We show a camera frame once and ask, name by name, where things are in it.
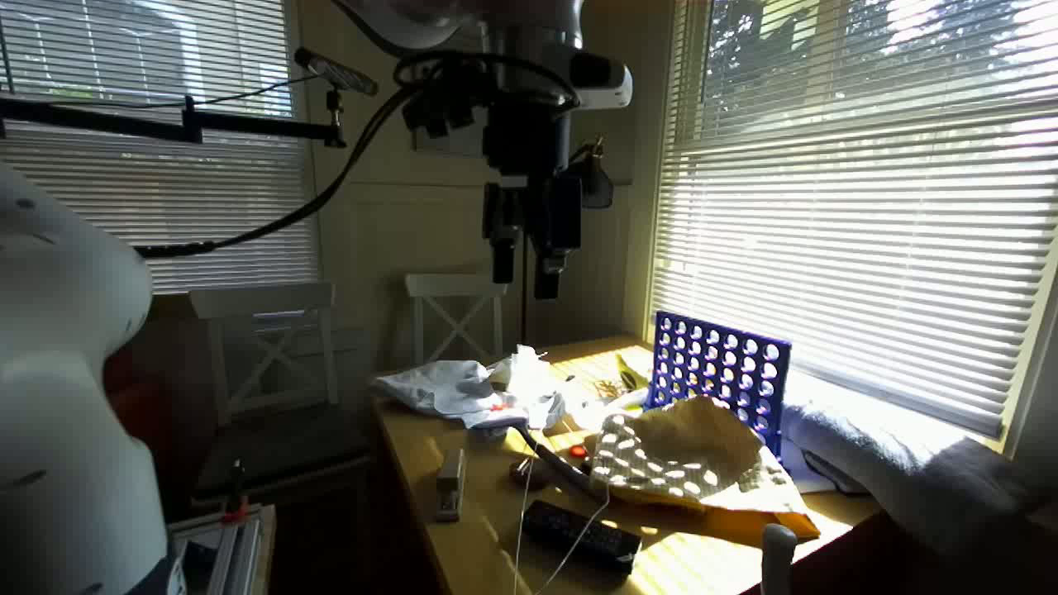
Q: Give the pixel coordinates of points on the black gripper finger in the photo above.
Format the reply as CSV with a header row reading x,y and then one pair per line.
x,y
550,236
505,236

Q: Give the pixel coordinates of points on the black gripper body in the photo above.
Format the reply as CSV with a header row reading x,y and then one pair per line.
x,y
526,137

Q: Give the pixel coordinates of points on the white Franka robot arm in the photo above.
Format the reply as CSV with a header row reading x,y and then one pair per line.
x,y
66,442

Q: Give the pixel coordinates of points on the small white chair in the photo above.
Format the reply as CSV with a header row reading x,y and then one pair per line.
x,y
432,288

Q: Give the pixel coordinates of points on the white crumpled cloth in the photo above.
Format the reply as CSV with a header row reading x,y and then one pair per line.
x,y
451,383

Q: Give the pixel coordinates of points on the blue connect four grid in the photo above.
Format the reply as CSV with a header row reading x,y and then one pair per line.
x,y
714,368

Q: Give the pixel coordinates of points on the black remote control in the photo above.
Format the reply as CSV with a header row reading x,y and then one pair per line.
x,y
582,541

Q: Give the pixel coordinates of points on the white chair with cushion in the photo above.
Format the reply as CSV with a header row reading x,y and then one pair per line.
x,y
270,442

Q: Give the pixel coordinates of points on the wide white window blind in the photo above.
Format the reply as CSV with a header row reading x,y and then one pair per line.
x,y
881,219

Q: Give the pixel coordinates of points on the narrow white window blind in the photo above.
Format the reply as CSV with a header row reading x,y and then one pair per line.
x,y
166,211

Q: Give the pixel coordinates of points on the red clamp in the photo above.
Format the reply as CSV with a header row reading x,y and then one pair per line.
x,y
236,509

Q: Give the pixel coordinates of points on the grey blue pillow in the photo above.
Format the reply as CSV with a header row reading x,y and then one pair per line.
x,y
926,465

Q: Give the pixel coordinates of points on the grey camera on boom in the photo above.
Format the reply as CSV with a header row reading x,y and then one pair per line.
x,y
335,69

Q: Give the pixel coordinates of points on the black camera boom pole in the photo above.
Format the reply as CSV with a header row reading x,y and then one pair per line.
x,y
133,122

